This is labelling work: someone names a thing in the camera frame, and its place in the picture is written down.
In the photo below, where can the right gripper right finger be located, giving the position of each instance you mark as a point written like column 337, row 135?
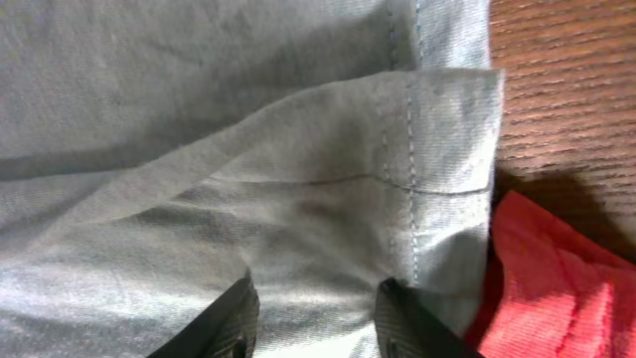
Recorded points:
column 406, row 329

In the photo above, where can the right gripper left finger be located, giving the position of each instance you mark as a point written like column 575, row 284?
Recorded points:
column 227, row 328

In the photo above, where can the grey t-shirt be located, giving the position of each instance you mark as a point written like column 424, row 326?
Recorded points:
column 153, row 152

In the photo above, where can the red printed t-shirt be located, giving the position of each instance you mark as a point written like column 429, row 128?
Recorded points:
column 549, row 291

